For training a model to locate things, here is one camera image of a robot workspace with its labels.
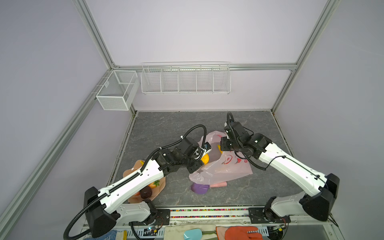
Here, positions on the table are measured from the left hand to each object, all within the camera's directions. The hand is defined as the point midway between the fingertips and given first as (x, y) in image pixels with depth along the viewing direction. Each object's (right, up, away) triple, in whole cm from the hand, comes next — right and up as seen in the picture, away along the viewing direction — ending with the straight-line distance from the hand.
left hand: (198, 161), depth 73 cm
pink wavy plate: (-23, -18, +6) cm, 30 cm away
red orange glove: (+21, -33, -4) cm, 39 cm away
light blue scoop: (-3, -34, -3) cm, 34 cm away
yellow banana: (+9, +8, -5) cm, 13 cm away
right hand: (+12, +8, +4) cm, 15 cm away
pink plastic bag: (+11, -4, +1) cm, 12 cm away
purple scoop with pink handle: (0, -17, +9) cm, 19 cm away
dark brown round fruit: (-27, -17, +3) cm, 32 cm away
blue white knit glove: (-40, -33, -4) cm, 53 cm away
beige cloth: (-11, -33, -3) cm, 34 cm away
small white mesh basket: (-54, +40, +27) cm, 72 cm away
